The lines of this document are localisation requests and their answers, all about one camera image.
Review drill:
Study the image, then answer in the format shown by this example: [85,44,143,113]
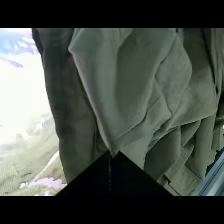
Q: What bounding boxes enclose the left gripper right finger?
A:
[111,150,174,197]

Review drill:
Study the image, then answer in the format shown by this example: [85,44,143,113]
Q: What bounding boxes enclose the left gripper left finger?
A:
[54,151,112,197]

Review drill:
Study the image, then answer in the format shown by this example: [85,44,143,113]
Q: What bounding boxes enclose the olive green shirt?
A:
[31,27,224,197]

